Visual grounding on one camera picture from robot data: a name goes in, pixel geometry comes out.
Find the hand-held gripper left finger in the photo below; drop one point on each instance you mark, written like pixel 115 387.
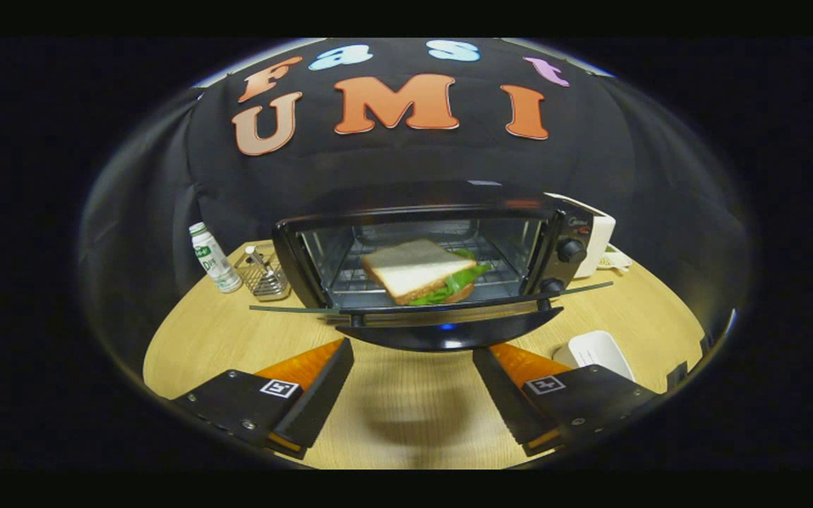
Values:
pixel 322 395

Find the white-tipped utensil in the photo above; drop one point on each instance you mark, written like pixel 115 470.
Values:
pixel 253 252

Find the black toaster oven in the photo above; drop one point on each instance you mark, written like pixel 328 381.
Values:
pixel 571 250

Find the black backdrop cloth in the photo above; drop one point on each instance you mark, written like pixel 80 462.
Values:
pixel 166 176

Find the white bottle green label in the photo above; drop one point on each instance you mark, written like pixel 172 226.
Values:
pixel 212 261

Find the white bread toaster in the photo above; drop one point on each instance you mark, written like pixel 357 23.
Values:
pixel 603 240

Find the lettuce sandwich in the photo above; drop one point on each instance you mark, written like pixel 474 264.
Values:
pixel 413 264

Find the white divided bean dish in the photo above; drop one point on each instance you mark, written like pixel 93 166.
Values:
pixel 615 259

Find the white plastic tray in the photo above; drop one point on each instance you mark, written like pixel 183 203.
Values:
pixel 597 349

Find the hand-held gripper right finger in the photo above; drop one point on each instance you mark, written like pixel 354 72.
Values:
pixel 505 398

